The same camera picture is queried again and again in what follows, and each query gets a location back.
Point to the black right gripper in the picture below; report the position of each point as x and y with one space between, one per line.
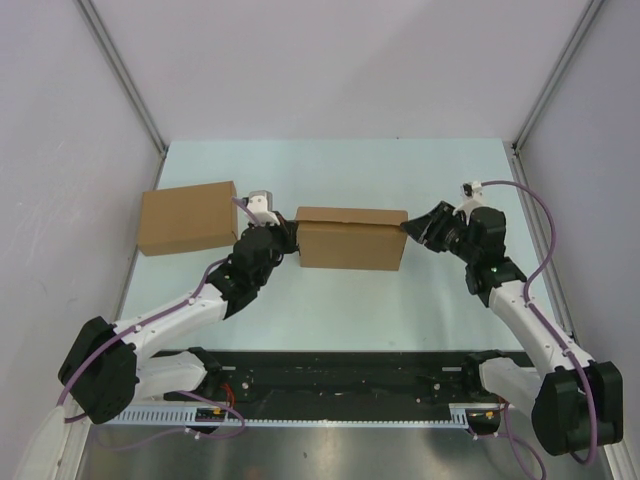
428 228

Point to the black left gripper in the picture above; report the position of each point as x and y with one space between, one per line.
286 231

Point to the brown cardboard box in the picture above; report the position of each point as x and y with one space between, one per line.
188 219
350 239

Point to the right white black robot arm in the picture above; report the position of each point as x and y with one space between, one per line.
574 402

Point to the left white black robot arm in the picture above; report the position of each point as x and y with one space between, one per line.
111 365

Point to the folded brown cardboard box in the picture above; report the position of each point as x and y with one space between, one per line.
188 219

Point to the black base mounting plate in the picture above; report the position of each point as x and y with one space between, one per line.
436 376

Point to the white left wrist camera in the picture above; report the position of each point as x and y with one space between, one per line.
258 208

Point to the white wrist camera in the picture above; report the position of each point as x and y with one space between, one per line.
472 198
258 208

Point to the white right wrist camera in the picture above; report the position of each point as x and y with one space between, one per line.
472 198

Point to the grey slotted cable duct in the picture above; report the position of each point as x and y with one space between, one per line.
332 411

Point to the right aluminium corner post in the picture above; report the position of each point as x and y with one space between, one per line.
560 68

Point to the aluminium corner post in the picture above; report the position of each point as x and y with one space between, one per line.
108 48
560 68

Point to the left aluminium corner post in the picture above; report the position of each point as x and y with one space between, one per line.
108 48

